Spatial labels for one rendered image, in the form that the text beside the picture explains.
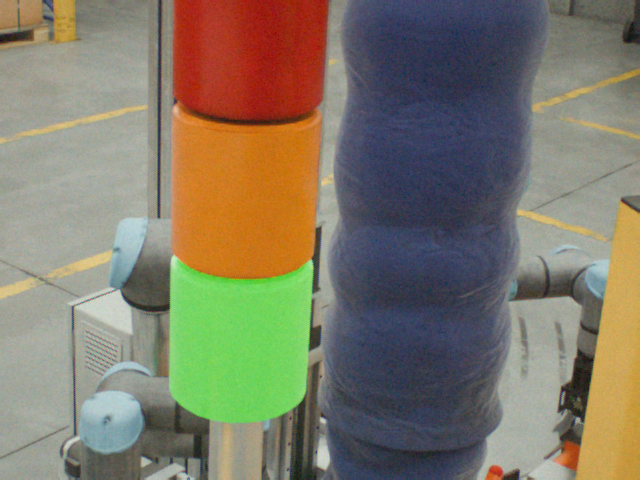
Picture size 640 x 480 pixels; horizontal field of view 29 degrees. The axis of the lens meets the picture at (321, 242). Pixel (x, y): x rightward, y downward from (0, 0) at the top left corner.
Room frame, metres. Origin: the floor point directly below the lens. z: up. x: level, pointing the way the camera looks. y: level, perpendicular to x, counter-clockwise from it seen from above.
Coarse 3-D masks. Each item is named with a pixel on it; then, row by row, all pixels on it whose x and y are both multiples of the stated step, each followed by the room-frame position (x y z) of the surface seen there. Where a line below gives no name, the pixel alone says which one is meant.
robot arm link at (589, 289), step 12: (600, 264) 1.86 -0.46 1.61; (588, 276) 1.85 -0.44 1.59; (600, 276) 1.82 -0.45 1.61; (576, 288) 1.87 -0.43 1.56; (588, 288) 1.84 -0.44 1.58; (600, 288) 1.82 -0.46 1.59; (576, 300) 1.88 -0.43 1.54; (588, 300) 1.83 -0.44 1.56; (600, 300) 1.82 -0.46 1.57; (588, 312) 1.83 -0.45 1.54; (600, 312) 1.82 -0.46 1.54; (588, 324) 1.83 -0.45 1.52
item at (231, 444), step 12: (216, 432) 0.39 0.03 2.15; (228, 432) 0.38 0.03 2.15; (240, 432) 0.38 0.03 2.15; (252, 432) 0.39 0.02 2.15; (216, 444) 0.39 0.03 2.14; (228, 444) 0.38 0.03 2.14; (240, 444) 0.38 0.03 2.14; (252, 444) 0.39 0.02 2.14; (216, 456) 0.39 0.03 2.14; (228, 456) 0.38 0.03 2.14; (240, 456) 0.38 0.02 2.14; (252, 456) 0.39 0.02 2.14; (216, 468) 0.39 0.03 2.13; (228, 468) 0.38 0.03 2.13; (240, 468) 0.38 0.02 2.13; (252, 468) 0.39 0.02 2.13
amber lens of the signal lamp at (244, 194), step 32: (192, 128) 0.37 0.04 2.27; (224, 128) 0.37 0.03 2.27; (256, 128) 0.37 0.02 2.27; (288, 128) 0.38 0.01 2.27; (320, 128) 0.39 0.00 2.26; (192, 160) 0.37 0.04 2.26; (224, 160) 0.37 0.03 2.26; (256, 160) 0.37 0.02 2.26; (288, 160) 0.37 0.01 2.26; (192, 192) 0.37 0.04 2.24; (224, 192) 0.37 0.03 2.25; (256, 192) 0.37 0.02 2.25; (288, 192) 0.37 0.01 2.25; (192, 224) 0.37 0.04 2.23; (224, 224) 0.37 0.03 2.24; (256, 224) 0.37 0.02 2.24; (288, 224) 0.37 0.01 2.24; (192, 256) 0.37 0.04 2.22; (224, 256) 0.37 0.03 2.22; (256, 256) 0.37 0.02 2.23; (288, 256) 0.37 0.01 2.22
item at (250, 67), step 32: (192, 0) 0.37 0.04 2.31; (224, 0) 0.37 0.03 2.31; (256, 0) 0.37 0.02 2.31; (288, 0) 0.37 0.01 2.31; (320, 0) 0.38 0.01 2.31; (192, 32) 0.37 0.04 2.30; (224, 32) 0.37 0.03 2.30; (256, 32) 0.37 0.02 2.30; (288, 32) 0.37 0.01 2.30; (320, 32) 0.38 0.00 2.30; (192, 64) 0.37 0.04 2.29; (224, 64) 0.37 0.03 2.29; (256, 64) 0.37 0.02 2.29; (288, 64) 0.37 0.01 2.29; (320, 64) 0.38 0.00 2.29; (192, 96) 0.37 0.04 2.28; (224, 96) 0.37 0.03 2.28; (256, 96) 0.37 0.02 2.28; (288, 96) 0.37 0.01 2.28; (320, 96) 0.39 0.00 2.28
